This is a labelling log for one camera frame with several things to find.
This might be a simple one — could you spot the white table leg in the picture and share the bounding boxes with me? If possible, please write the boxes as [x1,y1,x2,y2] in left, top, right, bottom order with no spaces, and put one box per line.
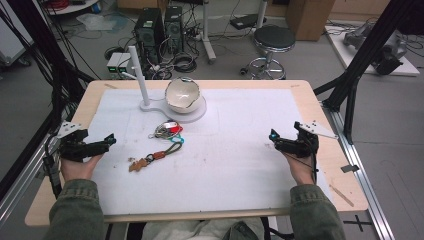
[199,0,217,65]

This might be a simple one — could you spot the white platform board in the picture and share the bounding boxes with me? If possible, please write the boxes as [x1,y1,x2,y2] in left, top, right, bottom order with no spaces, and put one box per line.
[324,24,421,77]

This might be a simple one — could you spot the small black computer tower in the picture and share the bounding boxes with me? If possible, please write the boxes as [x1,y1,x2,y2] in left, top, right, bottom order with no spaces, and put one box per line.
[163,5,185,55]

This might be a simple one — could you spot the left hand-held gripper cable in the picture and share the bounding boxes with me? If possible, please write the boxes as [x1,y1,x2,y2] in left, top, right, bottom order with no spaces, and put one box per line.
[42,132,65,198]

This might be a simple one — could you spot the green lanyard keychain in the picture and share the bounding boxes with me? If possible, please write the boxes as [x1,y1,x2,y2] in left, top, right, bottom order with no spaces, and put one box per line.
[127,141,185,174]

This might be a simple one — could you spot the black round stool chrome base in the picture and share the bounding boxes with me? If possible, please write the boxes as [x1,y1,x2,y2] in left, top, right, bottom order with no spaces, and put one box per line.
[239,25,297,81]

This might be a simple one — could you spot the person's left hand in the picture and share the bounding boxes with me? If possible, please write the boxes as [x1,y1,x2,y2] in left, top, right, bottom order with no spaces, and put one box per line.
[60,154,105,183]

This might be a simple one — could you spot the clear plastic sheet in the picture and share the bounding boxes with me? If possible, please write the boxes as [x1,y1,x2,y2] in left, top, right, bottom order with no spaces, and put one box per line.
[76,12,128,33]

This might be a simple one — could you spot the black metal frame with cables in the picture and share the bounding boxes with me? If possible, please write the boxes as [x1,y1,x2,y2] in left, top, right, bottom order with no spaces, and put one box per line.
[0,0,95,134]

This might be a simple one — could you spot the grey robot device on platform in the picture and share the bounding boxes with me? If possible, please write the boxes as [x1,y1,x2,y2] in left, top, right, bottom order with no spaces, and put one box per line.
[342,19,408,76]

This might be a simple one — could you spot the round white table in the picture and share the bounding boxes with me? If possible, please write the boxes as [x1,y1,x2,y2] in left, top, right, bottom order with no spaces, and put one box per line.
[42,0,102,16]

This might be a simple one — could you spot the hand-held gripper cable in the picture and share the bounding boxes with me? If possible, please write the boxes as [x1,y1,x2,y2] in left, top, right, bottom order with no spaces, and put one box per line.
[285,136,320,185]
[42,132,65,198]

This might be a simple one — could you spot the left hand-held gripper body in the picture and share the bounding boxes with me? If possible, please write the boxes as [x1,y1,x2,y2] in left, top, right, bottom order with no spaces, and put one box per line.
[55,121,106,164]

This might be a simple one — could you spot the metal key ring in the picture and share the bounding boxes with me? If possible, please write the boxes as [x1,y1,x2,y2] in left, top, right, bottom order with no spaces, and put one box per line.
[147,120,185,145]

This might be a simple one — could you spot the grey bench power supply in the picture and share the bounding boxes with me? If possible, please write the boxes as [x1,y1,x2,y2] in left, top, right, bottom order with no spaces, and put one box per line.
[106,52,123,80]
[117,52,135,76]

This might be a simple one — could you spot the person's lap light clothing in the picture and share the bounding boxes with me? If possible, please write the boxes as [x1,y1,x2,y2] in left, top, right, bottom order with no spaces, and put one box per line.
[141,217,265,240]

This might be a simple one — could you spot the white bowl with silver rim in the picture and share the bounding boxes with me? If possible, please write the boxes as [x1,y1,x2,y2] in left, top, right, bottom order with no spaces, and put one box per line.
[164,76,204,115]

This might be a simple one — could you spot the black cable bundle by towers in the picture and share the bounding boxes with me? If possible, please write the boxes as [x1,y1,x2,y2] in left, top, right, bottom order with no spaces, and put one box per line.
[172,52,199,74]

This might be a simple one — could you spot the black metal frame stand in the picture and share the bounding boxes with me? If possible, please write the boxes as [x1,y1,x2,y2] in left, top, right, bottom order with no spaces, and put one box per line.
[312,0,424,145]

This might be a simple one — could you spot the brown cardboard box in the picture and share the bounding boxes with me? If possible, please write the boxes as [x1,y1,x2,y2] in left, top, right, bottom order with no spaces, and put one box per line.
[285,0,336,42]

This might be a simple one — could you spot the person's right hand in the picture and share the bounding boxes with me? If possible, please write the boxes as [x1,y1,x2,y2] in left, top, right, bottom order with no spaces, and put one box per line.
[282,150,318,186]

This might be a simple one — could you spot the black cable coil on floor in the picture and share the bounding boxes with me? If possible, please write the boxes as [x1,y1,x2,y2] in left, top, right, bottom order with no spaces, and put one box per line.
[103,45,126,61]

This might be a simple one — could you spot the right hand-held gripper cable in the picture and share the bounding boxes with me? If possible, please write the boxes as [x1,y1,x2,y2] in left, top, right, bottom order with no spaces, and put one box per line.
[285,136,320,185]

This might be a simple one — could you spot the flat black box on floor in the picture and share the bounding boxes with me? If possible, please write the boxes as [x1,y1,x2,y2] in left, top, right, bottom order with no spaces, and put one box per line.
[229,13,268,31]

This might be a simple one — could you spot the aluminium rail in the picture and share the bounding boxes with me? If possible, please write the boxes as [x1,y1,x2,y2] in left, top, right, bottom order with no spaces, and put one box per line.
[0,132,62,228]
[320,99,397,240]

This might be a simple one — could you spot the white table mat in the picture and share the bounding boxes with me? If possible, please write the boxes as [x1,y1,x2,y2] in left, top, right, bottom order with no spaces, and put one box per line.
[84,87,333,216]

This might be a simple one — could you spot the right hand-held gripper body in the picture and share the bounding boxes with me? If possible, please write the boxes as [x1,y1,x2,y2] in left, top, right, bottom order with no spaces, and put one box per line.
[279,121,339,160]

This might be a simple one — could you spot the large black computer tower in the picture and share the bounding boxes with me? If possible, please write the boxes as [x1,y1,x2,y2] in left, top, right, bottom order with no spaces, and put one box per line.
[134,7,166,65]

